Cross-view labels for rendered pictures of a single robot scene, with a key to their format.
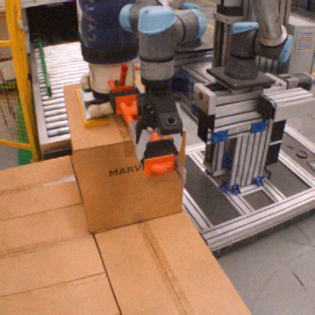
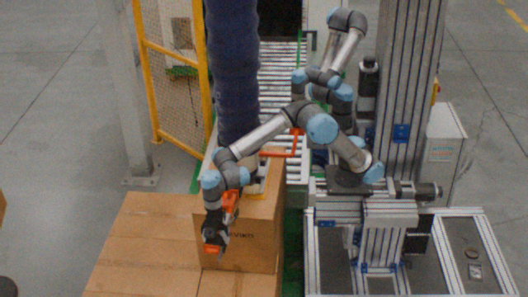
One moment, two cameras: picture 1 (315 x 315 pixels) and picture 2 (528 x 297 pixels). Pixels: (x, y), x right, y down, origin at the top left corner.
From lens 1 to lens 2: 1.51 m
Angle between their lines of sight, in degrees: 22
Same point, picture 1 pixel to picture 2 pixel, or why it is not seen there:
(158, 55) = (208, 198)
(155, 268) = not seen: outside the picture
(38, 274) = (152, 285)
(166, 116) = (208, 229)
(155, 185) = (250, 249)
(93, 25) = (222, 128)
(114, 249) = (209, 285)
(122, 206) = (225, 256)
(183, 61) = not seen: hidden behind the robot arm
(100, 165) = not seen: hidden behind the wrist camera
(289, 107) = (380, 219)
